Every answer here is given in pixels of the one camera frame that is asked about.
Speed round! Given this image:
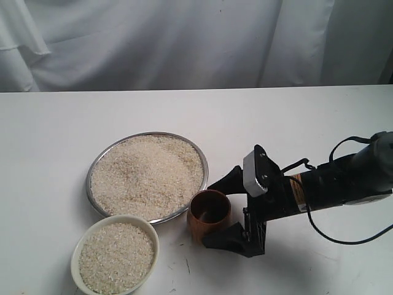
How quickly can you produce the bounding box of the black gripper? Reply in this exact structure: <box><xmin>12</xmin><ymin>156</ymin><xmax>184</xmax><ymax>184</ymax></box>
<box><xmin>201</xmin><ymin>156</ymin><xmax>299</xmax><ymax>256</ymax></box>

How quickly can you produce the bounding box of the brown wooden cup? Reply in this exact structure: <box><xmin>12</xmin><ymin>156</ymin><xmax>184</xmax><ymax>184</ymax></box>
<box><xmin>187</xmin><ymin>189</ymin><xmax>232</xmax><ymax>245</ymax></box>

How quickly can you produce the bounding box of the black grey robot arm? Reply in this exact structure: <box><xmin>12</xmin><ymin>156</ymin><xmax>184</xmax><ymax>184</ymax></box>
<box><xmin>201</xmin><ymin>132</ymin><xmax>392</xmax><ymax>258</ymax></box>

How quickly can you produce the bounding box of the rice in metal tray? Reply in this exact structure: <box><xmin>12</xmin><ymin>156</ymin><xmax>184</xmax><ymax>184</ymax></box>
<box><xmin>91</xmin><ymin>135</ymin><xmax>204</xmax><ymax>220</ymax></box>

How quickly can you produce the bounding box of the white ceramic bowl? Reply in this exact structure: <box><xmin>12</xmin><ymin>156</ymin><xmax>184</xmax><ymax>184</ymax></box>
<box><xmin>71</xmin><ymin>214</ymin><xmax>159</xmax><ymax>294</ymax></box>

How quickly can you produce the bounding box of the rice in white bowl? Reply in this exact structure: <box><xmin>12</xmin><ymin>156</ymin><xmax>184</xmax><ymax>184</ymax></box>
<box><xmin>79</xmin><ymin>222</ymin><xmax>155</xmax><ymax>294</ymax></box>

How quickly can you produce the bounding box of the round metal tray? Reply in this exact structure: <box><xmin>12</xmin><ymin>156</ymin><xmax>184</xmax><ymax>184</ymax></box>
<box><xmin>85</xmin><ymin>131</ymin><xmax>211</xmax><ymax>226</ymax></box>

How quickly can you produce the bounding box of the white backdrop curtain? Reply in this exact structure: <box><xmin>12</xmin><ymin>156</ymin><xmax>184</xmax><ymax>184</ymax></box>
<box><xmin>1</xmin><ymin>1</ymin><xmax>392</xmax><ymax>92</ymax></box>

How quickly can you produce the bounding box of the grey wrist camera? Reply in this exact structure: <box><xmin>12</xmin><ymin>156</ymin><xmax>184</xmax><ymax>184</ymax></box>
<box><xmin>243</xmin><ymin>144</ymin><xmax>269</xmax><ymax>197</ymax></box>

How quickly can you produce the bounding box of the black camera cable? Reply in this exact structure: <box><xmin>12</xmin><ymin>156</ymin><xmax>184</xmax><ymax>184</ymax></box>
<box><xmin>281</xmin><ymin>136</ymin><xmax>393</xmax><ymax>246</ymax></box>

